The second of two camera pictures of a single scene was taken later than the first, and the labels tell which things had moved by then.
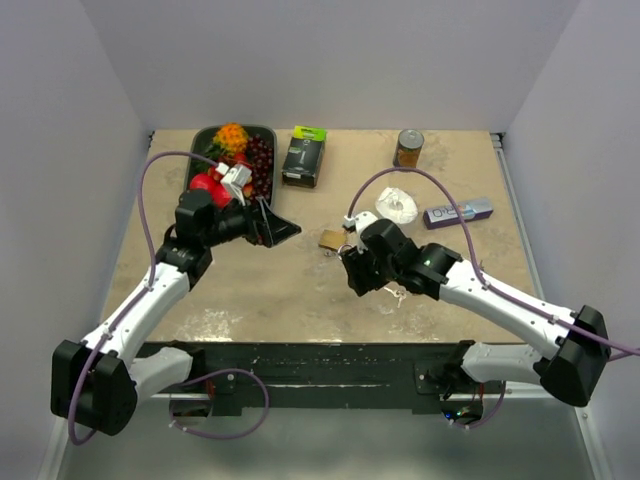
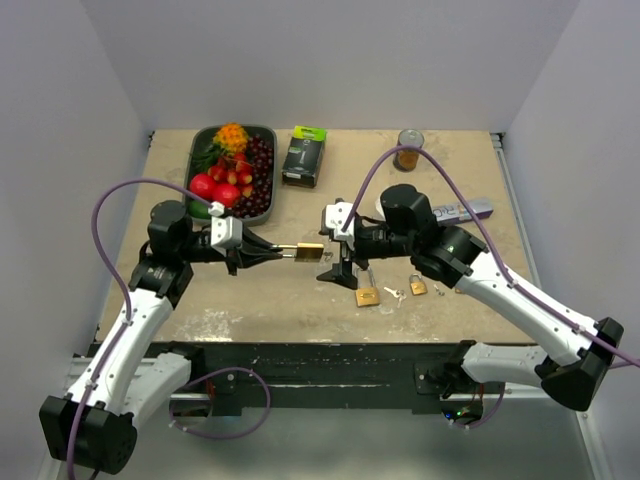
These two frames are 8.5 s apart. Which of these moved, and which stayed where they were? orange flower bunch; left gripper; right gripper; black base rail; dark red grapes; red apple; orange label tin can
Moved: left gripper; right gripper
Stayed: dark red grapes; orange label tin can; orange flower bunch; red apple; black base rail
